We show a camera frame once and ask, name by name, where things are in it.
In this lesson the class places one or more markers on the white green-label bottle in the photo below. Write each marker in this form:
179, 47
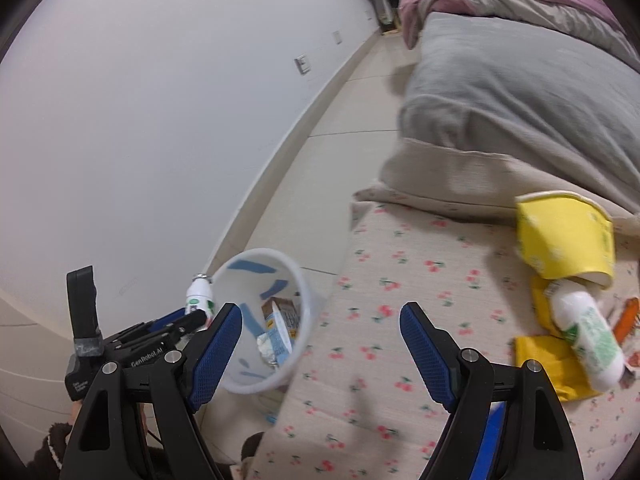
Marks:
199, 297
592, 335

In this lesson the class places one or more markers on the yellow paper cup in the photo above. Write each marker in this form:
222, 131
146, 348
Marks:
565, 235

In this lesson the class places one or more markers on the foil wrapper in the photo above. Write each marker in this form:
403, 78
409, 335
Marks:
267, 352

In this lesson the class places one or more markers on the white wall socket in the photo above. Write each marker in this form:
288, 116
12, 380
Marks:
337, 37
303, 64

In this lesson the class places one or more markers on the person's left forearm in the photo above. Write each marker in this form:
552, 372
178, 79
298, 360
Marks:
50, 450

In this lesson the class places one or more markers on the dark fuzzy cloth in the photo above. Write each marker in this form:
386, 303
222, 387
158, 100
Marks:
252, 445

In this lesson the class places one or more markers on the yellow wrapper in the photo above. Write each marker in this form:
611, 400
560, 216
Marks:
550, 365

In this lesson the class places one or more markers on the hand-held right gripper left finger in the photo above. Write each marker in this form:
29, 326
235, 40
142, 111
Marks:
215, 360

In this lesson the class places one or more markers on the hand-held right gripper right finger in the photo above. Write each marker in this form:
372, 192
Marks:
430, 360

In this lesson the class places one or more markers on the brown and blue carton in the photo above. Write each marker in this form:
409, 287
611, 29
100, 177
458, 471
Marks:
281, 327

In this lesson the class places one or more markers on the orange wrapper strip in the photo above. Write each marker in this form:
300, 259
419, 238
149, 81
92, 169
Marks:
627, 320

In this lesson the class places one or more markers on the grey blanket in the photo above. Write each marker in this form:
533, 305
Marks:
510, 95

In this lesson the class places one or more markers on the cherry print bed sheet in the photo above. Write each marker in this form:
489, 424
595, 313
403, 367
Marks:
380, 320

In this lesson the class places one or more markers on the beige duvet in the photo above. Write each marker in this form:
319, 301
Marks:
450, 175

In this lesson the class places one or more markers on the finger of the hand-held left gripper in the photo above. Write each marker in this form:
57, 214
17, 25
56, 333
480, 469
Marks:
167, 319
192, 320

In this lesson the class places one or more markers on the white plastic bin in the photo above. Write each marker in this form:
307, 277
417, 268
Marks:
300, 310

